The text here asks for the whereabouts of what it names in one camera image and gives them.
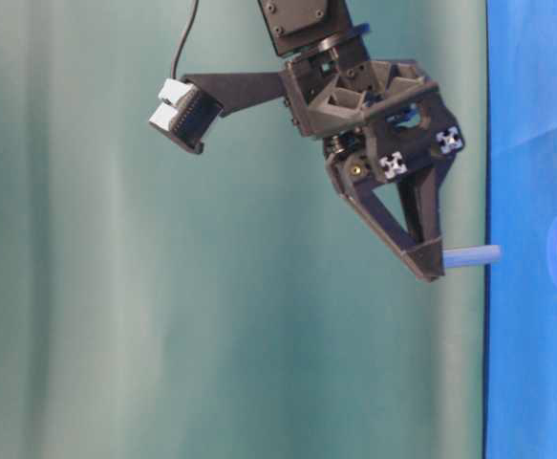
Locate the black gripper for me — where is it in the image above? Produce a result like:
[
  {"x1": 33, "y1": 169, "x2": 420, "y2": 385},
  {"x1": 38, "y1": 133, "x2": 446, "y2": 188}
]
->
[{"x1": 280, "y1": 54, "x2": 464, "y2": 282}]

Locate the light blue shaft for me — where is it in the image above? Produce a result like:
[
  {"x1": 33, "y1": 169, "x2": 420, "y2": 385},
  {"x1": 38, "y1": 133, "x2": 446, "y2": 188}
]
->
[{"x1": 443, "y1": 245, "x2": 502, "y2": 269}]

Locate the blue table mat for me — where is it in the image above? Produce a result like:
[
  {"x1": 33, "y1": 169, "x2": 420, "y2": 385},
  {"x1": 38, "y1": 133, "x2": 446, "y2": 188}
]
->
[{"x1": 484, "y1": 1, "x2": 557, "y2": 458}]

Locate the green backdrop curtain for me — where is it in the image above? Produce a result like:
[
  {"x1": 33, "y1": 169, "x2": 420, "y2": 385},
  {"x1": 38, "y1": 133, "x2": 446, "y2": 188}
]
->
[{"x1": 0, "y1": 1, "x2": 484, "y2": 458}]

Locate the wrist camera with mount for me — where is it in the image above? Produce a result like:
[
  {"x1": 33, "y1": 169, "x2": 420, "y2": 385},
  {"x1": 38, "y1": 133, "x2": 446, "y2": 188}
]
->
[{"x1": 149, "y1": 73, "x2": 286, "y2": 155}]

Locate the black camera cable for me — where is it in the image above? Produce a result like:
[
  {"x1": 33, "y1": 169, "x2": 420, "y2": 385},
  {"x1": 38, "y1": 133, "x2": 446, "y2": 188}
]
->
[{"x1": 171, "y1": 0, "x2": 201, "y2": 80}]

